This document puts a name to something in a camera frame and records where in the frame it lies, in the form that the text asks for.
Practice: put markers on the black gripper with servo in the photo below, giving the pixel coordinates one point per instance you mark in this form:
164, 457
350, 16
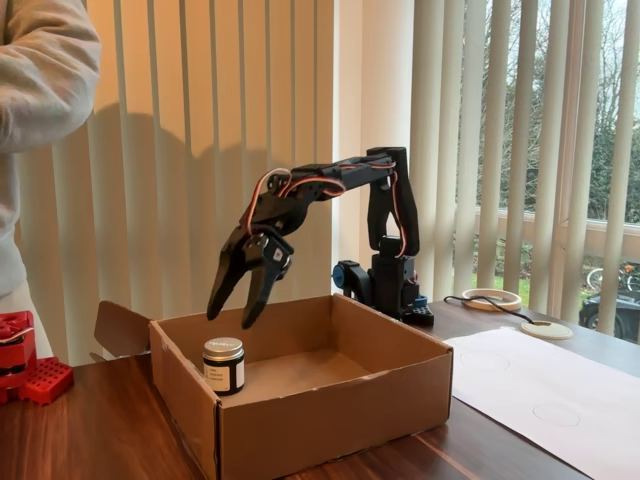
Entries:
248, 250

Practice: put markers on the small jar with silver lid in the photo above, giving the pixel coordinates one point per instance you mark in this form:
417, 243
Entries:
222, 370

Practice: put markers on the red leader robot arm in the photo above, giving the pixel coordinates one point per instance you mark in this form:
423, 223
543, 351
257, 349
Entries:
47, 380

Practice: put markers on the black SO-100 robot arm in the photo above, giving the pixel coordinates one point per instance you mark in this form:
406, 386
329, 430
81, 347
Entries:
395, 210

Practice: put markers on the open cardboard box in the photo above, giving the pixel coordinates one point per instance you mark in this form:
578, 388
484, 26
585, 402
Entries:
325, 425

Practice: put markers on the vertical window blinds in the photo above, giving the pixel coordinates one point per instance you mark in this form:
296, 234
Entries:
200, 125
520, 150

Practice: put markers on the person torso in light clothes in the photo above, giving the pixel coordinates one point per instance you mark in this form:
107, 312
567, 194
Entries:
10, 225

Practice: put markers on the masking tape roll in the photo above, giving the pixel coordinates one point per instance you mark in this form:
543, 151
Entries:
515, 301

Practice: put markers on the grey sweater sleeve arm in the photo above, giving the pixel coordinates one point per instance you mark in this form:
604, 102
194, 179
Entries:
45, 65

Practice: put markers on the white paper with drawn circles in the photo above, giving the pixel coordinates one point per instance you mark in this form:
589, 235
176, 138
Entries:
550, 390

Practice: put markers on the dark parked vehicle outside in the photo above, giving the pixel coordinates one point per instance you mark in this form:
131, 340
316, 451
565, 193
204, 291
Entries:
589, 312

